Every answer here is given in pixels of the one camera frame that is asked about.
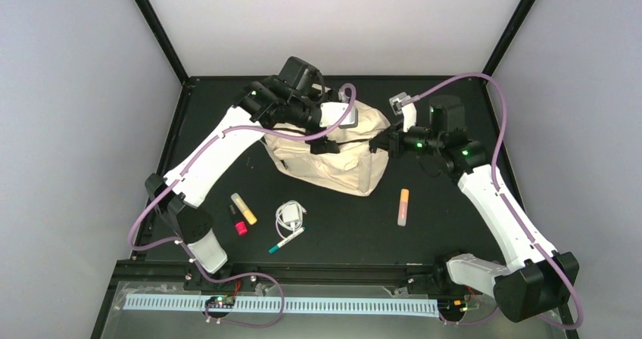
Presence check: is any orange highlighter pen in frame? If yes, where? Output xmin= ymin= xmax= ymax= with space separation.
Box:
xmin=397 ymin=188 xmax=410 ymax=227

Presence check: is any pink and black highlighter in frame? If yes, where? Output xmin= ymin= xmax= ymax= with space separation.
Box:
xmin=229 ymin=204 xmax=248 ymax=236

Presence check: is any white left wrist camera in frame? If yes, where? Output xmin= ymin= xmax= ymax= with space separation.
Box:
xmin=319 ymin=101 xmax=358 ymax=129

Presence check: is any white charger with cable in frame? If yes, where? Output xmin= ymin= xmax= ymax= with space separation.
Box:
xmin=275 ymin=201 xmax=307 ymax=240

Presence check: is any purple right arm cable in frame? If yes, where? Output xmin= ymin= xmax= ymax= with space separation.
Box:
xmin=391 ymin=72 xmax=585 ymax=331

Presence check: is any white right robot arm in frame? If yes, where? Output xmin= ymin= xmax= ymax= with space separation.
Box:
xmin=369 ymin=92 xmax=580 ymax=322

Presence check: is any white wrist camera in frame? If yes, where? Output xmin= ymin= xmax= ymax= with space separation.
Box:
xmin=388 ymin=92 xmax=417 ymax=132
xmin=319 ymin=101 xmax=358 ymax=129

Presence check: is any yellow highlighter pen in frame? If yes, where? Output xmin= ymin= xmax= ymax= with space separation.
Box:
xmin=231 ymin=193 xmax=257 ymax=225

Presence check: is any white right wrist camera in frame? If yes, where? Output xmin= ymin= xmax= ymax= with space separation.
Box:
xmin=388 ymin=92 xmax=417 ymax=132

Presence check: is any cream canvas backpack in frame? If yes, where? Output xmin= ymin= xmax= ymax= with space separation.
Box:
xmin=262 ymin=101 xmax=390 ymax=197

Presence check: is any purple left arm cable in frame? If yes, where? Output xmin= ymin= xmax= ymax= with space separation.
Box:
xmin=127 ymin=82 xmax=358 ymax=328

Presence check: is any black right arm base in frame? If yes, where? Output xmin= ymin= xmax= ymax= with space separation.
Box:
xmin=401 ymin=263 xmax=482 ymax=300

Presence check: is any light blue slotted cable duct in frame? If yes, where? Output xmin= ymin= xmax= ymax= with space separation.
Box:
xmin=118 ymin=294 xmax=439 ymax=318

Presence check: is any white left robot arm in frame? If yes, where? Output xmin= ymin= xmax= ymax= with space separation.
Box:
xmin=139 ymin=57 xmax=357 ymax=274

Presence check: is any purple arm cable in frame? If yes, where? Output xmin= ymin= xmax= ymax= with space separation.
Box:
xmin=127 ymin=82 xmax=358 ymax=328
xmin=391 ymin=72 xmax=585 ymax=331

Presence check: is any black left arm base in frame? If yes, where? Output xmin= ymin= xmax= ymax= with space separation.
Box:
xmin=183 ymin=264 xmax=257 ymax=294

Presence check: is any teal capped white marker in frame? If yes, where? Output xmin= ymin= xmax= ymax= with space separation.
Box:
xmin=268 ymin=227 xmax=305 ymax=254

